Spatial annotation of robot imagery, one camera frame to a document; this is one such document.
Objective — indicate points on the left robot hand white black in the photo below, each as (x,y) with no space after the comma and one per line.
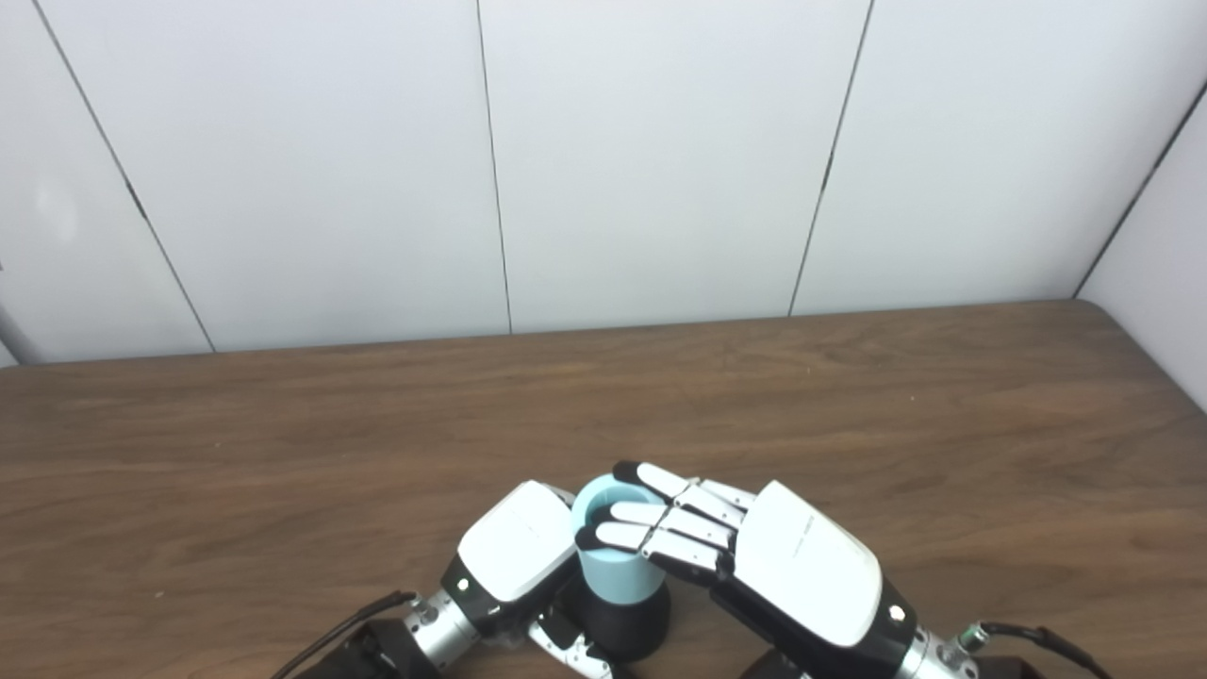
(519,542)

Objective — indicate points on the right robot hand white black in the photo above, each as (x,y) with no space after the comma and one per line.
(811,566)

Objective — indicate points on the black nozzle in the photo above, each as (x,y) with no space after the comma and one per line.
(627,627)

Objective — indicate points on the grey wall corner trim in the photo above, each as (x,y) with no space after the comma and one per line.
(14,335)

